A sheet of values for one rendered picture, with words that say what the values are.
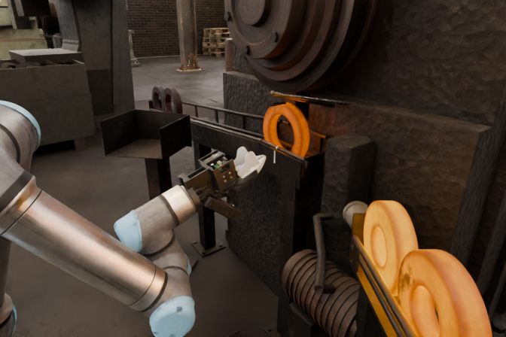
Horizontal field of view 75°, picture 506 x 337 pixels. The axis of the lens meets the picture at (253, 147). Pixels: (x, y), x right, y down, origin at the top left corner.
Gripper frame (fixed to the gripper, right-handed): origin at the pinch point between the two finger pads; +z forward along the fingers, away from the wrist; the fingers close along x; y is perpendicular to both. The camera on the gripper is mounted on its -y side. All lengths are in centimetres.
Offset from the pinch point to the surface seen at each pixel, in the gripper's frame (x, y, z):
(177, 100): 94, -10, 16
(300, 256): -12.8, -21.1, -3.9
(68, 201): 157, -62, -55
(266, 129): 19.0, -4.6, 15.6
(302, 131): 3.5, -1.3, 16.9
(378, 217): -32.1, 0.6, 1.2
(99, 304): 59, -61, -57
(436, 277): -46.6, 6.7, -7.6
